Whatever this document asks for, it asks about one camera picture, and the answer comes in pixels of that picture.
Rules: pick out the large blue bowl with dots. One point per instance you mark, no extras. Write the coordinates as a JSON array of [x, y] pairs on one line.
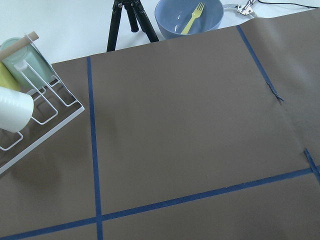
[[172, 16]]

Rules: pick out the yellow plastic fork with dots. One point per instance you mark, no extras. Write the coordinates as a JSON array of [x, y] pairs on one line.
[[195, 15]]

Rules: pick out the green cup on rack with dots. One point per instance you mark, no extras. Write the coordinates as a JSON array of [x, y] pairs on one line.
[[29, 68]]

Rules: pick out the white cup on rack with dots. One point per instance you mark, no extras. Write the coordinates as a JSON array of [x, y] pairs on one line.
[[16, 109]]

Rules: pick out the yellow cup on rack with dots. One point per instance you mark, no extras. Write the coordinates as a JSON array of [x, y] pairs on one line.
[[7, 80]]

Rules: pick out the white wire cup rack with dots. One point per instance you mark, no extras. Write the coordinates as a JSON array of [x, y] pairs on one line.
[[54, 107]]

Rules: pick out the black camera tripod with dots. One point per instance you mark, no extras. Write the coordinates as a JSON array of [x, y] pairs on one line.
[[137, 18]]

